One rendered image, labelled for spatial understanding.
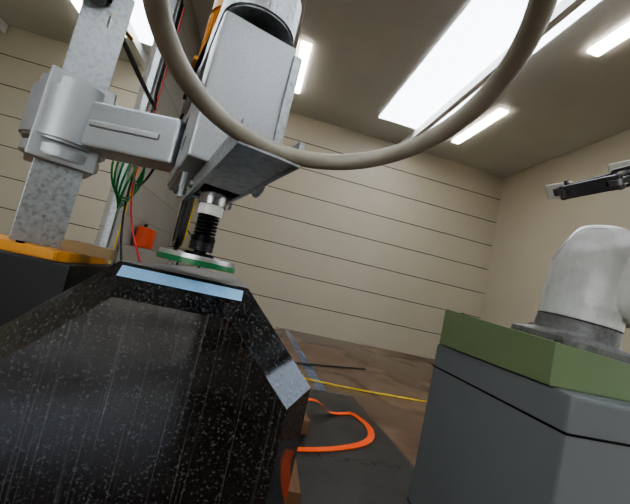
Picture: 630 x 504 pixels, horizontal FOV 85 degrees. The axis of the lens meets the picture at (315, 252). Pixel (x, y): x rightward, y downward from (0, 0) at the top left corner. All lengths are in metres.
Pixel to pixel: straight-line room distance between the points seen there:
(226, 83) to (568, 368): 0.99
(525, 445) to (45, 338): 0.99
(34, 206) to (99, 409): 1.18
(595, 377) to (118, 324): 0.96
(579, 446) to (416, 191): 6.80
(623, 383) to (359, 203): 6.26
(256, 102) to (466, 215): 6.97
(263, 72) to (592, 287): 0.95
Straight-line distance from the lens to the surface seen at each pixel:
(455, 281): 7.56
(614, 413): 0.76
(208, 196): 1.04
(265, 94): 1.09
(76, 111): 1.96
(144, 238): 4.72
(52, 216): 1.97
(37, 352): 1.02
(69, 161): 1.96
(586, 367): 0.76
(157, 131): 1.79
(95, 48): 2.15
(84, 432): 1.03
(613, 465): 0.78
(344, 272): 6.64
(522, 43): 0.56
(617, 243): 0.93
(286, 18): 1.20
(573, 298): 0.90
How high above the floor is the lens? 0.87
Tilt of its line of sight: 6 degrees up
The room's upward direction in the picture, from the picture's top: 13 degrees clockwise
